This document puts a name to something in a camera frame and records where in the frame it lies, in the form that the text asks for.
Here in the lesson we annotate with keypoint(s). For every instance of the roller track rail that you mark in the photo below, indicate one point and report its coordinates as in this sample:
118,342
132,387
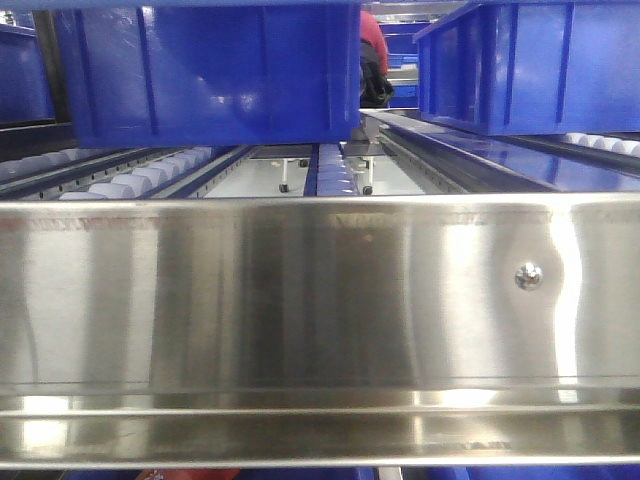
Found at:
328,173
477,163
143,173

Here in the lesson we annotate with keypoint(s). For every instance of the steel screw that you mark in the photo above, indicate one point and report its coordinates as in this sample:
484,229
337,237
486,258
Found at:
529,276

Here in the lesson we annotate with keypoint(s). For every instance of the blue bin right rack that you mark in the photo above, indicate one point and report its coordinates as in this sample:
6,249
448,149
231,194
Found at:
529,68

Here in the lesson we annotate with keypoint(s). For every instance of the blue bin far left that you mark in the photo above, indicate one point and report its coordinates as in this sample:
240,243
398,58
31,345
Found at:
25,92

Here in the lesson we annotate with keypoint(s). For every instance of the left roller track rail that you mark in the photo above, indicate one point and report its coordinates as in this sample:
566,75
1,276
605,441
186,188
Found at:
143,173

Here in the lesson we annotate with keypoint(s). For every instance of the stainless steel rack beam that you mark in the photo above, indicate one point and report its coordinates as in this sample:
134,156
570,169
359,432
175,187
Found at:
326,331

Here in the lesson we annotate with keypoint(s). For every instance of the middle roller track rail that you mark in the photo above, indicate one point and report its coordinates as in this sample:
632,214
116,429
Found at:
328,173

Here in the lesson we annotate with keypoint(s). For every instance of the right roller track rail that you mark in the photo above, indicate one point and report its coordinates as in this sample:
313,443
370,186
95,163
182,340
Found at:
477,163

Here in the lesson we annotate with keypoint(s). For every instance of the person in red shirt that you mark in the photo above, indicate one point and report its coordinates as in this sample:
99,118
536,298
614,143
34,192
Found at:
375,89

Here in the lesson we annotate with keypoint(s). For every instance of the blue plastic bin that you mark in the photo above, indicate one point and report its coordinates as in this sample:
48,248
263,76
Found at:
222,76

